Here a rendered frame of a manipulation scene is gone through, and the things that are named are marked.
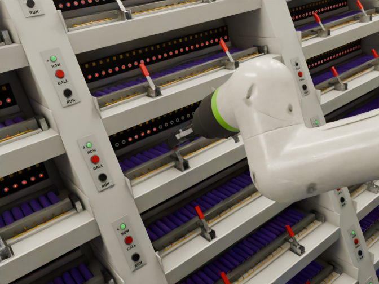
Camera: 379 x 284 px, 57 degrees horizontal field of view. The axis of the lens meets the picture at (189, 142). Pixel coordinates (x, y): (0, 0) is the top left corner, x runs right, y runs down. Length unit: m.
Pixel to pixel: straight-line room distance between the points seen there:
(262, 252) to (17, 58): 0.84
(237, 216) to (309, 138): 0.53
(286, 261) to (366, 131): 0.71
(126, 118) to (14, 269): 0.38
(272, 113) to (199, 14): 0.54
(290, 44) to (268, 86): 0.65
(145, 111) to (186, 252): 0.37
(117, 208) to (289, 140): 0.44
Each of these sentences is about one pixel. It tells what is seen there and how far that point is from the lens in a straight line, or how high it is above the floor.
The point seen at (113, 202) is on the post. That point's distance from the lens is 0.81.
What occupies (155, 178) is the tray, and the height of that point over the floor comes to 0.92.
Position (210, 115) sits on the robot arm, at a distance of 0.64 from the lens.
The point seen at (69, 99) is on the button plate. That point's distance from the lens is 0.80.
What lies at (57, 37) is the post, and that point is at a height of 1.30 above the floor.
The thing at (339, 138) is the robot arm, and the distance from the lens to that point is 0.51.
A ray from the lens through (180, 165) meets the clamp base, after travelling 0.89.
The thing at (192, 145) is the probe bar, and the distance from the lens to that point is 0.97.
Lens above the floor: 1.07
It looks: 6 degrees down
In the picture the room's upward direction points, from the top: 21 degrees counter-clockwise
